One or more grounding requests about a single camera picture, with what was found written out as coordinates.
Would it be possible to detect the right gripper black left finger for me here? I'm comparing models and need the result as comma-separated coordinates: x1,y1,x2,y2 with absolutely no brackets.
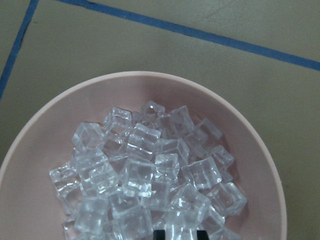
153,229,166,240

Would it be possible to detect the clear ice cubes pile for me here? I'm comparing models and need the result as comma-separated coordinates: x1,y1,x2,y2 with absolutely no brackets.
49,101,247,240

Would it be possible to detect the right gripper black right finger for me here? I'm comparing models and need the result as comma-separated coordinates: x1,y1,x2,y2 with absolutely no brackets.
196,230,209,240

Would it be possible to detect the pink bowl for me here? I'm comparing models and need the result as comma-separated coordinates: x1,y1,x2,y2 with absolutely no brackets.
0,71,287,240

